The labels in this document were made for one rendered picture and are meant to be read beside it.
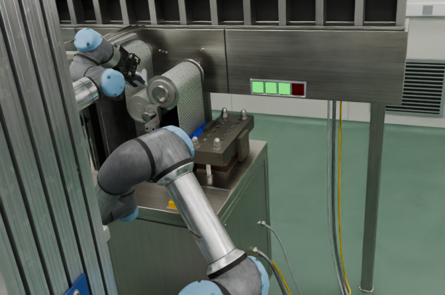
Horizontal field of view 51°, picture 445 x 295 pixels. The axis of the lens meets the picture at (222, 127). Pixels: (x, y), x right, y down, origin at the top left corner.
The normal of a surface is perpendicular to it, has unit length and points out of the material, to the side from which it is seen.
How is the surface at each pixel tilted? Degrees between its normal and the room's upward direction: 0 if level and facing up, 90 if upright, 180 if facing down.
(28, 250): 90
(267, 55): 90
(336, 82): 90
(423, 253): 0
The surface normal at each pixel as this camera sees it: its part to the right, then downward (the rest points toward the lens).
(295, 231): -0.07, -0.91
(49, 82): 0.94, 0.07
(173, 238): -0.37, 0.40
